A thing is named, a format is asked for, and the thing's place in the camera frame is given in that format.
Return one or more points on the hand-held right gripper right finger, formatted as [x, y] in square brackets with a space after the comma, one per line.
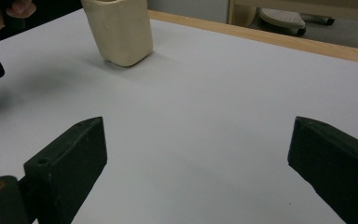
[338, 165]

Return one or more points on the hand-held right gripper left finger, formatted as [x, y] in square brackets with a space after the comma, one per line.
[71, 161]

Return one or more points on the beige square cup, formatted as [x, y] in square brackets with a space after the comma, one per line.
[121, 31]

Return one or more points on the light wooden table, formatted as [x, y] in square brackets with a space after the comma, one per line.
[276, 39]

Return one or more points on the office chair base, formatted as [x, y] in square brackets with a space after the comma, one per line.
[282, 20]

